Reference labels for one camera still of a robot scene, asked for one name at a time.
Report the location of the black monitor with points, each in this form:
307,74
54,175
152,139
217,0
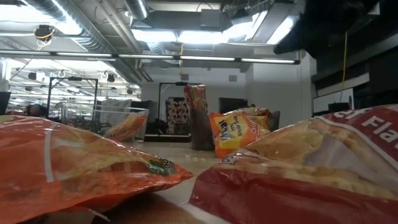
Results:
233,105

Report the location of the orange Maruchan chicken packet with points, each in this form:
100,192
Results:
233,130
127,127
77,168

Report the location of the black metal station frame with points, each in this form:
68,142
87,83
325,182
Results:
74,78
182,83

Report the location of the patterned hanging cloth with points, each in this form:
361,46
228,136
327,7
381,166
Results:
177,115

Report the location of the clear plastic bin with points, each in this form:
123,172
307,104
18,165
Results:
93,112

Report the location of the silver ventilation duct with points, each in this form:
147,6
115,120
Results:
90,40

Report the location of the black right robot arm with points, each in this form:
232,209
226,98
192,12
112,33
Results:
326,25

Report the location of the long LED light bar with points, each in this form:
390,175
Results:
205,58

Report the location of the person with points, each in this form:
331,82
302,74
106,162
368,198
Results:
35,110

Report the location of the red Maruchan roast beef packet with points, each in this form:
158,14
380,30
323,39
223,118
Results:
196,96
280,193

